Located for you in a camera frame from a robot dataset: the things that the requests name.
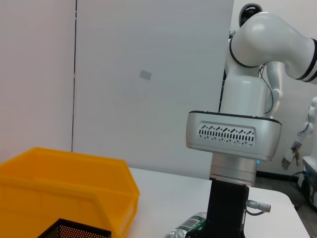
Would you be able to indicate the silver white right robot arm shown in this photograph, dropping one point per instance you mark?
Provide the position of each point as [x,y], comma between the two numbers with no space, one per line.
[267,37]

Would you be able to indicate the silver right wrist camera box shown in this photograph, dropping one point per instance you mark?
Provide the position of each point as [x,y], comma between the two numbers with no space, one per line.
[232,146]

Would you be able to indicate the clear water bottle green label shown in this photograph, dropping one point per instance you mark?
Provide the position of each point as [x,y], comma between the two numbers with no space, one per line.
[190,224]

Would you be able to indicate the grey sticker patch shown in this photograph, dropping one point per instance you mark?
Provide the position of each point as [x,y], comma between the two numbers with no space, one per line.
[145,75]

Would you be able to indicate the yellow plastic bin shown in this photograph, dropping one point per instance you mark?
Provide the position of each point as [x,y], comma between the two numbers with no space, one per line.
[49,178]

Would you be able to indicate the black mesh pen holder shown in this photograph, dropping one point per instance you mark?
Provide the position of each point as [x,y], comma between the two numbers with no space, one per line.
[74,229]

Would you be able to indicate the white robot forearm with hand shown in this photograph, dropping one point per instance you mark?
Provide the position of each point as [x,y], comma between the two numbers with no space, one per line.
[313,106]

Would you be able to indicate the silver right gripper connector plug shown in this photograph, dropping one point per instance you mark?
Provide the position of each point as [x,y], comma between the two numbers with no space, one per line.
[260,205]

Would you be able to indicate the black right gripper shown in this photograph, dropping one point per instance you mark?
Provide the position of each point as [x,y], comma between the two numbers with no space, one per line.
[223,210]

